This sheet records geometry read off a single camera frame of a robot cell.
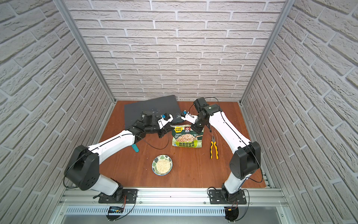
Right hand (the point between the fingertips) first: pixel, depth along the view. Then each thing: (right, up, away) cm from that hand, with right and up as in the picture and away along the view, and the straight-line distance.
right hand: (191, 127), depth 82 cm
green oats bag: (-5, -6, +1) cm, 7 cm away
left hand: (-12, +3, 0) cm, 13 cm away
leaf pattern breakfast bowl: (-20, -19, +1) cm, 28 cm away
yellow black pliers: (+16, -12, +10) cm, 23 cm away
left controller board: (-41, -44, -11) cm, 61 cm away
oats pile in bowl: (-17, -24, -1) cm, 29 cm away
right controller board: (+20, -43, -13) cm, 49 cm away
